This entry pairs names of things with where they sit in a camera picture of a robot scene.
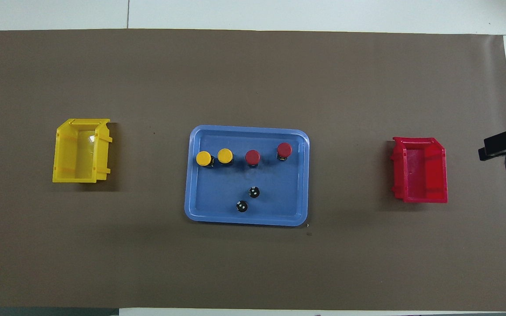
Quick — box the brown paper table mat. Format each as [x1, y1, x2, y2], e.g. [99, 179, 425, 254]
[0, 29, 506, 310]

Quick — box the yellow cap push button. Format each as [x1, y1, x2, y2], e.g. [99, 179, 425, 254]
[217, 148, 235, 166]
[196, 151, 215, 168]

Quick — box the red plastic storage bin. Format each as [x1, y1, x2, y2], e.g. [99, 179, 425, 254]
[390, 137, 448, 204]

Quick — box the yellow plastic storage bin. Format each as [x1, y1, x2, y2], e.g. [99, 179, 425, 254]
[52, 118, 113, 183]

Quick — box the blue plastic tray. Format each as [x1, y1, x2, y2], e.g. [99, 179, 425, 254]
[184, 125, 310, 227]

